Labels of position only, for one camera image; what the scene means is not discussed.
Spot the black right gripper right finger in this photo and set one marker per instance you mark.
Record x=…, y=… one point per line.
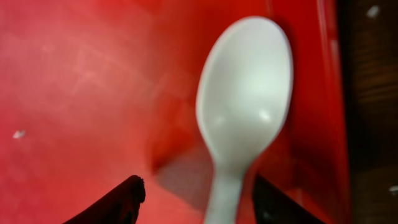
x=272, y=206

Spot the red plastic tray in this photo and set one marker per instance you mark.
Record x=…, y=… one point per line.
x=93, y=92

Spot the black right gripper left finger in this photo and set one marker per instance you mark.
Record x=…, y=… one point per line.
x=120, y=206

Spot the white plastic spoon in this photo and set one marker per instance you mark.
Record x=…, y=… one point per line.
x=242, y=103

